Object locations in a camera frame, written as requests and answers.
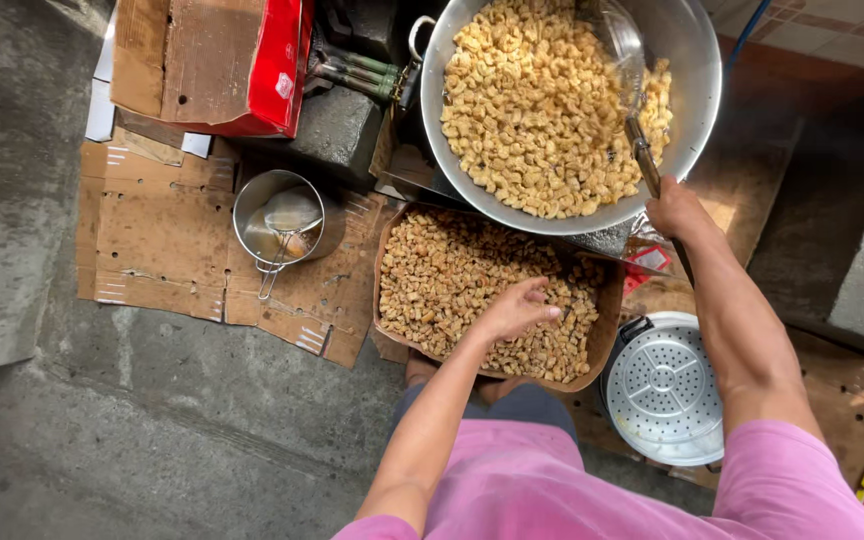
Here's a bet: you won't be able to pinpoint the person's right hand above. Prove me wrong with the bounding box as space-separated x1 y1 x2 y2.
644 175 716 246

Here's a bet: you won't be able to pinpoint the person's left hand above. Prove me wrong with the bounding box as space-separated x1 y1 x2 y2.
475 276 564 346

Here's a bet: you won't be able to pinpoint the metal mesh skimmer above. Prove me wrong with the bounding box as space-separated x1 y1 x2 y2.
578 0 697 291

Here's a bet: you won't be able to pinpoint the red and white packet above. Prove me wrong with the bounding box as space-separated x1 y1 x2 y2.
621 243 674 298

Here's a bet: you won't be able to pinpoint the brown cardboard tray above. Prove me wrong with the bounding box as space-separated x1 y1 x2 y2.
372 201 627 394

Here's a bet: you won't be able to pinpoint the grey shorts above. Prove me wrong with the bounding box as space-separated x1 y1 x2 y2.
390 382 580 453

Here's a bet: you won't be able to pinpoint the heap of dark fried snacks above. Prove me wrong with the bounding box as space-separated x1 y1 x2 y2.
378 210 606 385

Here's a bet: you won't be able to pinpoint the large metal wok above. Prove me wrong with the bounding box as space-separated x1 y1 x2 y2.
408 0 724 238

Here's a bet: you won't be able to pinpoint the perforated metal steamer plate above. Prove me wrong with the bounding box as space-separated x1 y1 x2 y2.
606 326 726 445

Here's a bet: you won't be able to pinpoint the heap of pale fried snacks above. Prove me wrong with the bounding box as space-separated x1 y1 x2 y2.
439 0 675 221

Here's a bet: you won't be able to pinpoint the pink shirt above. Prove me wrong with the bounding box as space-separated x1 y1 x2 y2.
330 417 864 540

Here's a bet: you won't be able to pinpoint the grey concrete stove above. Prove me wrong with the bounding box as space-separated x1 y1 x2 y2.
745 78 864 363

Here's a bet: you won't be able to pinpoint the brown cardboard floor mat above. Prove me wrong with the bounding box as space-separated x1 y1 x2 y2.
552 37 864 492

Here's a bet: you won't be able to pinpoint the grey concrete block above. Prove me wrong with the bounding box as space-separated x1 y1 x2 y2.
237 86 386 185

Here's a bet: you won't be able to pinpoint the black gas burner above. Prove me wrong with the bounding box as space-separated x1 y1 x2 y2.
303 0 424 106

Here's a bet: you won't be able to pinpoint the small metal pot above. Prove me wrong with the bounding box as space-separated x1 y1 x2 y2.
231 169 327 265

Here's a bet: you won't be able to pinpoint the flattened brown cardboard sheet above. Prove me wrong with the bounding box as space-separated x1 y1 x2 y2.
75 138 403 370

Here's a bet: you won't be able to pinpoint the red cardboard box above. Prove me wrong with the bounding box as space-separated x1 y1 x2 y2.
109 0 316 141

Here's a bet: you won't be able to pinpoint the white board sheets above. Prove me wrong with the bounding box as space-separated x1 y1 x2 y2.
84 7 213 159

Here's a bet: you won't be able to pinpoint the blue hose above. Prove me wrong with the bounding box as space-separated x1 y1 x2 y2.
723 0 775 73

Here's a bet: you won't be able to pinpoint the metal pot with black handle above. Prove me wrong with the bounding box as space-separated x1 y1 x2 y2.
599 311 726 468

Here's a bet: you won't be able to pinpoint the small wire strainer ladle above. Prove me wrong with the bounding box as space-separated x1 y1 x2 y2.
255 187 325 302

